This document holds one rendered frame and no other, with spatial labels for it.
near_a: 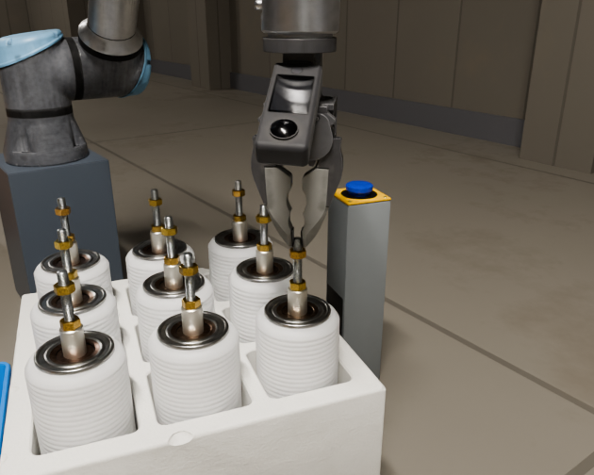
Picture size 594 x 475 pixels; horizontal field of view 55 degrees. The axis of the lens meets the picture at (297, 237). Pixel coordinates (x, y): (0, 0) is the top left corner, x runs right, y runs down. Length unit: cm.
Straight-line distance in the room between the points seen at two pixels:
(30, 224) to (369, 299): 63
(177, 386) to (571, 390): 66
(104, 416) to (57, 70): 71
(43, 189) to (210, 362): 64
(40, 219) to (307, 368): 68
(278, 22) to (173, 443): 41
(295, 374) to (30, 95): 74
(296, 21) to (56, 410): 42
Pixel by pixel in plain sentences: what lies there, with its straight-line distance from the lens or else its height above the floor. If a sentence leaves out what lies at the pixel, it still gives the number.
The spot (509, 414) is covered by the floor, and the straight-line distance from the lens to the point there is 96.
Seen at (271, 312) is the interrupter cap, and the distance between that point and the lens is 65.
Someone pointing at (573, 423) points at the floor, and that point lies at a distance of 98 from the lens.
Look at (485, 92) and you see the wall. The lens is 286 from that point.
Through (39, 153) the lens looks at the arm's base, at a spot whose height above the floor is 32.
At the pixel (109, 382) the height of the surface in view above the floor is 23.
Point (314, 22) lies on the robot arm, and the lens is 55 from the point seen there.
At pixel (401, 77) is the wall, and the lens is 320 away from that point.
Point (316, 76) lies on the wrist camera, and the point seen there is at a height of 51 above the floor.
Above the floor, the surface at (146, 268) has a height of 24.
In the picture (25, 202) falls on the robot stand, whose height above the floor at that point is 24.
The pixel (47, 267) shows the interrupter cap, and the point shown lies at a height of 25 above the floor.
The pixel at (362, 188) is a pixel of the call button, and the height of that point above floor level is 33.
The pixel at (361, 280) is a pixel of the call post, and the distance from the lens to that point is 87.
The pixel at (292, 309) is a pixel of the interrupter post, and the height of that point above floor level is 26.
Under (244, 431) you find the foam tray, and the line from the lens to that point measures 62.
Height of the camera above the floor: 57
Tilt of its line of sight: 22 degrees down
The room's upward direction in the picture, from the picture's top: straight up
